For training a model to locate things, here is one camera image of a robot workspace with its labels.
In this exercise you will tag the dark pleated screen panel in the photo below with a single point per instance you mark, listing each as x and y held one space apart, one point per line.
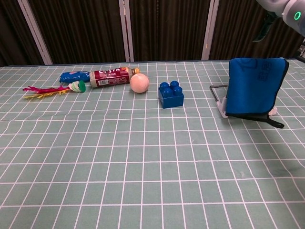
12 31
238 26
78 28
166 28

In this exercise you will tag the green checkered tablecloth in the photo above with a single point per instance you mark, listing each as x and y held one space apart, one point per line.
95 155

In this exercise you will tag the colourful feather shuttlecock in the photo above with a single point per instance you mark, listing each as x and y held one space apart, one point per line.
77 86

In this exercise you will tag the blue and grey cloth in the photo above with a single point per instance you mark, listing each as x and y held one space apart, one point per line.
252 90

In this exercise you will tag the pale pink ball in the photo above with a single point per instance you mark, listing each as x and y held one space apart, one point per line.
139 83

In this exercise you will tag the blue toy building block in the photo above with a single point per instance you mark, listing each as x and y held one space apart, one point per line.
171 100

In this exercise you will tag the Costa coffee bottle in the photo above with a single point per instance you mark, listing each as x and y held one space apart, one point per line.
109 77

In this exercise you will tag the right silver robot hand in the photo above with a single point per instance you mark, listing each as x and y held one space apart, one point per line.
274 6

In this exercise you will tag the blue snack packet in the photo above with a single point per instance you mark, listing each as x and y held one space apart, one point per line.
74 76

